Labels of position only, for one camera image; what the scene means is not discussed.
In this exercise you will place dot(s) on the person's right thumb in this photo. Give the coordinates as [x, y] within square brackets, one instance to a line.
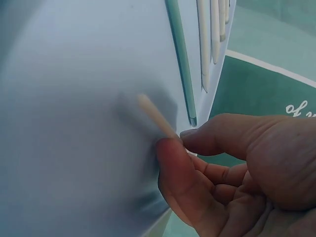
[217, 135]

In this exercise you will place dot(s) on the person's right fingers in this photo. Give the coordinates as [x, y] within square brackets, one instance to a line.
[217, 175]

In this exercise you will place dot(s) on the teal chopstick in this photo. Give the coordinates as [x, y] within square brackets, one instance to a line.
[181, 61]

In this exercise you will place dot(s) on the person's right hand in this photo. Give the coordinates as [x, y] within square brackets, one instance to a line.
[266, 172]

